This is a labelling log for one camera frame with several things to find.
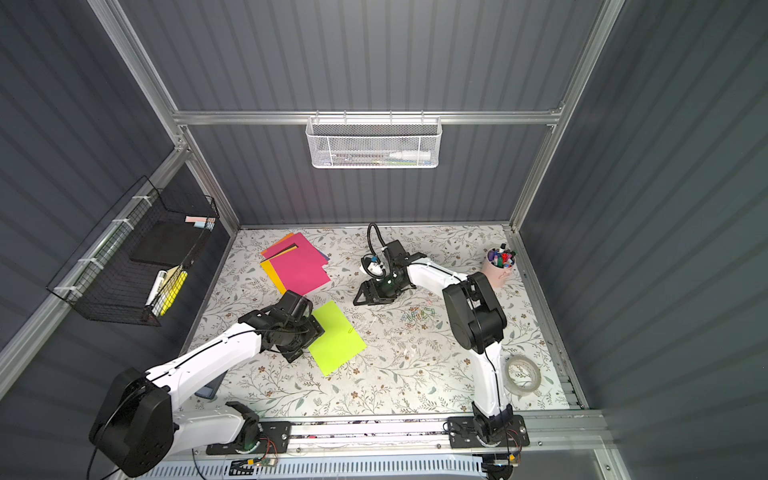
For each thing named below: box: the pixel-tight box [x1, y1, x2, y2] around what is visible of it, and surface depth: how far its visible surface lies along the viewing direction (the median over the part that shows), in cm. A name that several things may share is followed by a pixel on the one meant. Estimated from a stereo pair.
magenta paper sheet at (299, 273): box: [269, 247, 331, 296], surface depth 110 cm
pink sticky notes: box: [185, 216, 216, 223], surface depth 86 cm
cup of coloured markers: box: [482, 243, 518, 287], surface depth 96 cm
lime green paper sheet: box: [308, 300, 367, 377], surface depth 93 cm
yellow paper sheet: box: [260, 246, 297, 295], surface depth 108 cm
